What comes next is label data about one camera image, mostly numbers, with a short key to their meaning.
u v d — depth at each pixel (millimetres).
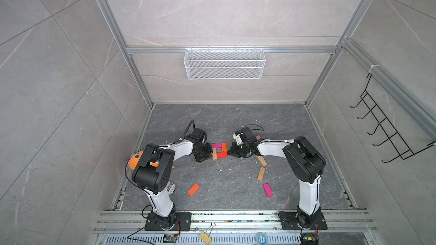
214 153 929
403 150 580
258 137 1015
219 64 1006
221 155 927
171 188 807
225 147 968
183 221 733
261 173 878
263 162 906
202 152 817
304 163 518
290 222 724
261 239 699
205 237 698
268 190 823
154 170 479
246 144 798
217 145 998
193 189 817
